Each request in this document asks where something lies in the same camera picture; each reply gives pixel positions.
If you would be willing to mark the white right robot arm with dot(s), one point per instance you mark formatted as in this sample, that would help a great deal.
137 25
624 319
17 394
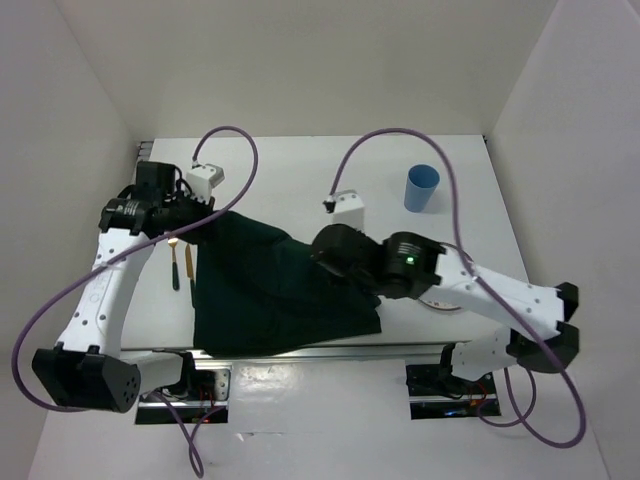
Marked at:
535 331

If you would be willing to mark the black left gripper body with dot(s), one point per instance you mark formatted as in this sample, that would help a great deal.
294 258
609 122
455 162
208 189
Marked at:
185 210

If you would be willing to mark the gold knife dark handle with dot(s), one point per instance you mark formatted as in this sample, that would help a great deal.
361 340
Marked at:
190 273

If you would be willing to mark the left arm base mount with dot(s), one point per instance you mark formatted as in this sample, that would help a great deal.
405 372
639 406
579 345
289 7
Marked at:
199 396

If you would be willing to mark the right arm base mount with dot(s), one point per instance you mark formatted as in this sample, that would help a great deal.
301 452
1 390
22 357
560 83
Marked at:
432 396

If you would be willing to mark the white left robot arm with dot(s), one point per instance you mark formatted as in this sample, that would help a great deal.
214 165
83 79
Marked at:
84 369

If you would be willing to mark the dark green cloth placemat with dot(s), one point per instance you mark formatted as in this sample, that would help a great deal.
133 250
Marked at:
259 293

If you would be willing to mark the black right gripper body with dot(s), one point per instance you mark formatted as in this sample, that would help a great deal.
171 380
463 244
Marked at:
362 281

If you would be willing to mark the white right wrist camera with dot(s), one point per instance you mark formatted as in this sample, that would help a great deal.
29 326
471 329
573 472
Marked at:
346 208

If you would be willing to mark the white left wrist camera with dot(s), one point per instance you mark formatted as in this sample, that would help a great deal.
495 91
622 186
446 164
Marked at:
202 179

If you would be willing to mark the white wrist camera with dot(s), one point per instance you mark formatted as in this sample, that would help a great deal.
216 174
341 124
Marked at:
202 179
346 208

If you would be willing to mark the gold fork dark handle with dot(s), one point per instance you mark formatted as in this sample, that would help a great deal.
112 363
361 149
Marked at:
172 242

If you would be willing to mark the white plate orange sunburst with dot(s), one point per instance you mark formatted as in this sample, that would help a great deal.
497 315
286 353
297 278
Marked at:
440 307

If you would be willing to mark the blue plastic cup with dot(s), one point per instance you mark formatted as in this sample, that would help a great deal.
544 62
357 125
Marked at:
421 182

